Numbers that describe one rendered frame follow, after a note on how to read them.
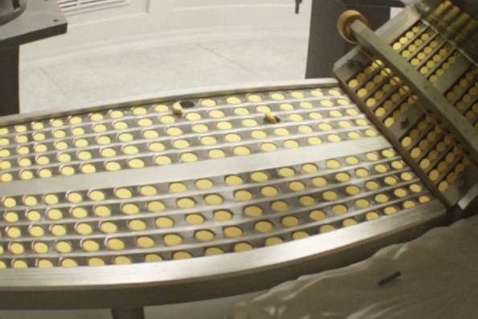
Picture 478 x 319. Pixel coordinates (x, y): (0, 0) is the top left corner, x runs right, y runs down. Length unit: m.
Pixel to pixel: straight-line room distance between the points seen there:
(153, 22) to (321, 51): 1.84
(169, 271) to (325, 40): 0.87
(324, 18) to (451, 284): 0.89
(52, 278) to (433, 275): 0.23
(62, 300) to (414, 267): 0.21
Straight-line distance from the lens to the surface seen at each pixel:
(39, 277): 0.36
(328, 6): 1.17
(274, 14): 3.19
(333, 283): 0.34
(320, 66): 1.22
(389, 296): 0.34
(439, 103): 0.49
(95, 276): 0.36
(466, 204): 0.46
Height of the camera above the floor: 1.21
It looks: 31 degrees down
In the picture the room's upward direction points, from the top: 6 degrees clockwise
